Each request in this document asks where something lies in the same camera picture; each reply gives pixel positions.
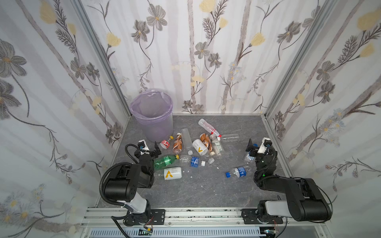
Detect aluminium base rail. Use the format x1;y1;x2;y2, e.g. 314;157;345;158
80;207;323;230

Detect small white label yellow-chevron bottle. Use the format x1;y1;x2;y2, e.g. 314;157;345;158
192;139;209;156

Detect brown Nescafe bottle left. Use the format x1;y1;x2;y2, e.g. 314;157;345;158
173;133;183;154

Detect crushed blue label water bottle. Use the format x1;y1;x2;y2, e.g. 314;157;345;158
179;155;206;168

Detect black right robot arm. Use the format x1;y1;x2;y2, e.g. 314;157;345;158
246;138;333;223

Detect brown Nescafe bottle right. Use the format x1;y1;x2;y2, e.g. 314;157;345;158
200;133;215;156

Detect frosted clear tall bottle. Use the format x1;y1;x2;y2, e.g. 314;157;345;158
181;128;193;156

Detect white bottle red cap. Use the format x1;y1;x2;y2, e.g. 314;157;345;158
198;119;221;141

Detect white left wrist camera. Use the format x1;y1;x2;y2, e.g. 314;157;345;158
138;139;149;151

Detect green soda bottle yellow cap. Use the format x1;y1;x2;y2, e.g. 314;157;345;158
154;155;180;170

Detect white cable duct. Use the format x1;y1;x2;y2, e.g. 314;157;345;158
88;227;264;238

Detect large white label yellow-chevron bottle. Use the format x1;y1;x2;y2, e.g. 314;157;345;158
154;167;183;180

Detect blue cap water bottle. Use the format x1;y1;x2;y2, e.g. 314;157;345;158
225;165;251;178

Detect brown nescafe bottle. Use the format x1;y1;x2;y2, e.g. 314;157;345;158
173;133;183;154
200;133;215;156

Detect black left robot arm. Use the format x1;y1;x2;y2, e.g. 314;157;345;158
99;140;165;228

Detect clear bottle white cap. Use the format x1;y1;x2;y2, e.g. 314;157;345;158
221;133;240;142

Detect red label cola bottle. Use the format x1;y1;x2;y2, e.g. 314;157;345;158
160;135;174;150

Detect purple lined mesh trash bin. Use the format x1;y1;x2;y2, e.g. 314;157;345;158
130;89;174;142

